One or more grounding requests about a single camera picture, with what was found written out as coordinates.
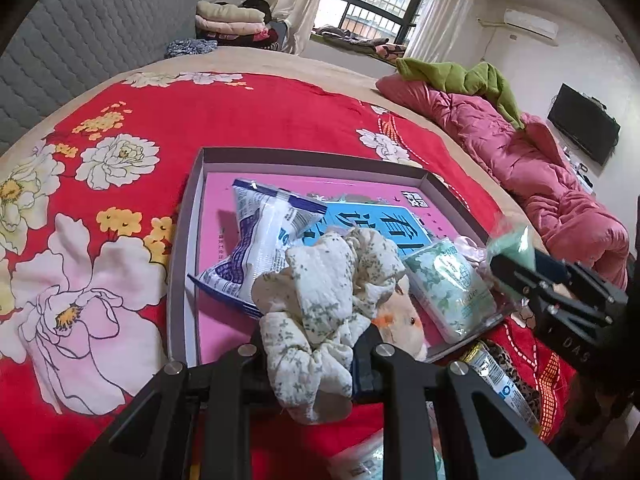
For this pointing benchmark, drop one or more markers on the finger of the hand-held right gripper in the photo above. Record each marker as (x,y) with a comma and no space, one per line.
(550,265)
(515,277)

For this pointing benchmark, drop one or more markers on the pink quilt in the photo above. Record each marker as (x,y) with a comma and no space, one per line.
(500,135)

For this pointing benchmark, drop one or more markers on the white yellow tube packet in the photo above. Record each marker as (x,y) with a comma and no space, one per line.
(495,375)

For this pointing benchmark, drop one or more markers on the green sponge packet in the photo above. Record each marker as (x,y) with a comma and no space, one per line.
(510,242)

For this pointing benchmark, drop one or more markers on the white blue plastic packet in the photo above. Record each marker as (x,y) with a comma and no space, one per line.
(260,240)

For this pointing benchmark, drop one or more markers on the beige orange plush hamster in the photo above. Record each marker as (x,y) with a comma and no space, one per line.
(405,320)

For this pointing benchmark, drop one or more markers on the dark floral cloth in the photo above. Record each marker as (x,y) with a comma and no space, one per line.
(190,48)

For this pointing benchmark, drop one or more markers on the green tissue pack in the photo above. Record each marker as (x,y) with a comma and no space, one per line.
(445,285)

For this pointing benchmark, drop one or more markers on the white television cabinet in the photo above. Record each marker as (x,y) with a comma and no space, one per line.
(580,170)

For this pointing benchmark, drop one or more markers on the white floral cloth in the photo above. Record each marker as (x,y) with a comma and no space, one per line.
(310,300)

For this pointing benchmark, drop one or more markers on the shallow grey cardboard box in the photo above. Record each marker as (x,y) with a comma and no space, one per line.
(185,260)

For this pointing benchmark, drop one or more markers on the black wall television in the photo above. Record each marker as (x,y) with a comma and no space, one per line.
(585,125)

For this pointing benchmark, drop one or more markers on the beige bed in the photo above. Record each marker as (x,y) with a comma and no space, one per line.
(300,62)

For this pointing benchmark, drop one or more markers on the grey quilted headboard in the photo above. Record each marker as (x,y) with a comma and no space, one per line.
(90,25)

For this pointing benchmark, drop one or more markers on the leopard print cloth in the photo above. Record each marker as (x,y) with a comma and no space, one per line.
(522,385)

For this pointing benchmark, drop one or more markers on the red patterned folded blanket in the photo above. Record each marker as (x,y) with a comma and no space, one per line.
(260,39)

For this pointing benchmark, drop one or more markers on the cream folded blanket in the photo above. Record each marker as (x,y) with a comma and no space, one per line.
(225,10)

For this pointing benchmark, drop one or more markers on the green blanket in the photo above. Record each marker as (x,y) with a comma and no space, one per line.
(475,80)

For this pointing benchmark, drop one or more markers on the windowsill bedding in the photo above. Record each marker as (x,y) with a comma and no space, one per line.
(355,40)

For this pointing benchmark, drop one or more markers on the cream curtain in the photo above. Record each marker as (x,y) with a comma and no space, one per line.
(440,15)
(300,5)

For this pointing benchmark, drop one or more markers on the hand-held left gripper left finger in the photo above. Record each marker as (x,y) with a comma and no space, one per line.
(225,385)

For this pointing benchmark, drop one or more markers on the black garment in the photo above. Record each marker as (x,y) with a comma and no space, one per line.
(257,7)

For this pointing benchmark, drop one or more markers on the clear plastic packet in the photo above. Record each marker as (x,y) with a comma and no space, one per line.
(360,460)

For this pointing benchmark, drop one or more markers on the pink folded blanket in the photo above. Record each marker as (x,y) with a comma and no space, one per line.
(225,27)

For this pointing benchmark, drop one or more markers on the red floral blanket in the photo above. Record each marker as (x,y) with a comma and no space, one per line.
(300,120)

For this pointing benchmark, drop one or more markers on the white air conditioner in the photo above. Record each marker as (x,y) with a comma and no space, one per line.
(530,22)

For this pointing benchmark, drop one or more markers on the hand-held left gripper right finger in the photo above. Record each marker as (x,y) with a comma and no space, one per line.
(365,375)

